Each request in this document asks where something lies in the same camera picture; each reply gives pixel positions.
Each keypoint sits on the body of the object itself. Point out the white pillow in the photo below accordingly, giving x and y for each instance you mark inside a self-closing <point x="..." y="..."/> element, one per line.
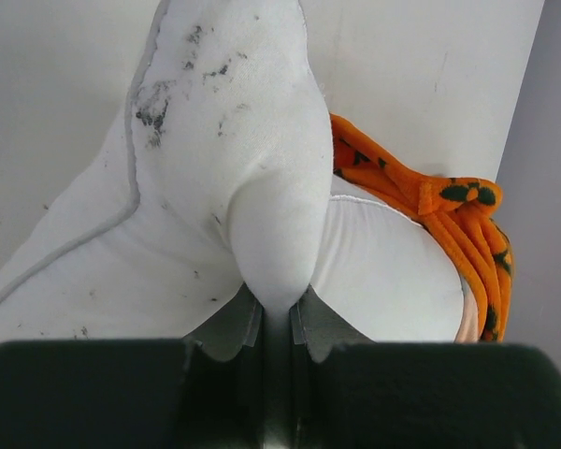
<point x="217" y="174"/>

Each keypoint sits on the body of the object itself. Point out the orange black patterned pillowcase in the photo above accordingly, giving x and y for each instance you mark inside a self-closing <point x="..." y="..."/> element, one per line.
<point x="456" y="212"/>

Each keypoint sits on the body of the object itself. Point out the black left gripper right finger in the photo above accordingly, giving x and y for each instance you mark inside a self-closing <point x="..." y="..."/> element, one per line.
<point x="352" y="392"/>

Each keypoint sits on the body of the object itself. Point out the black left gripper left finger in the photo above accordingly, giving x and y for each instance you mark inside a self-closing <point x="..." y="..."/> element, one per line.
<point x="204" y="390"/>

